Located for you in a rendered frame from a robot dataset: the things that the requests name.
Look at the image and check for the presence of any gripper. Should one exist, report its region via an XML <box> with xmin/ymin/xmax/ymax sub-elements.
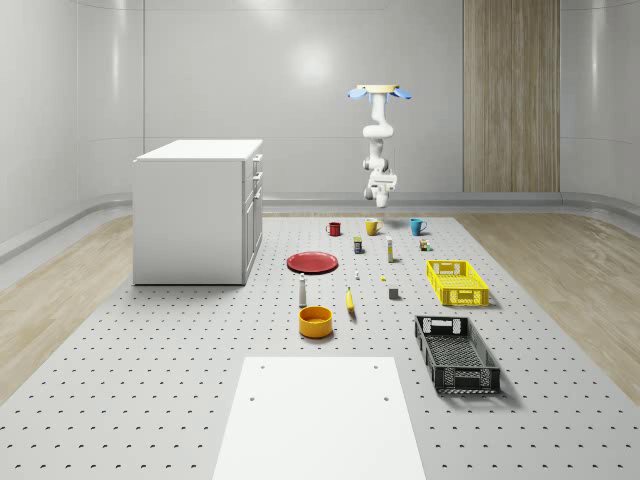
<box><xmin>368</xmin><ymin>165</ymin><xmax>401</xmax><ymax>191</ymax></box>

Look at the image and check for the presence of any red plate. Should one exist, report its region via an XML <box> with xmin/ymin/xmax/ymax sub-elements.
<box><xmin>286</xmin><ymin>251</ymin><xmax>341</xmax><ymax>275</ymax></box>

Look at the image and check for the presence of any yellow basket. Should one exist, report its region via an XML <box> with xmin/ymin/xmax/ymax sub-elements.
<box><xmin>425</xmin><ymin>259</ymin><xmax>491</xmax><ymax>307</ymax></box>

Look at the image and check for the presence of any yellow bowl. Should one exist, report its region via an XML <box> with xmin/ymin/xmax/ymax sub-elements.
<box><xmin>298</xmin><ymin>305</ymin><xmax>334</xmax><ymax>341</ymax></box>

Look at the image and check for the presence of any white cabinet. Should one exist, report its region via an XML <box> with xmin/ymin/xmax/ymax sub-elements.
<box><xmin>132</xmin><ymin>138</ymin><xmax>265</xmax><ymax>287</ymax></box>

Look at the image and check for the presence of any dark grey basket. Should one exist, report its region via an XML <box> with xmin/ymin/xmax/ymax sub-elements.
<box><xmin>413</xmin><ymin>315</ymin><xmax>502</xmax><ymax>397</ymax></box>

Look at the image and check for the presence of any white board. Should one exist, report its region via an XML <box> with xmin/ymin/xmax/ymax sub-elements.
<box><xmin>212</xmin><ymin>356</ymin><xmax>428</xmax><ymax>480</ymax></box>

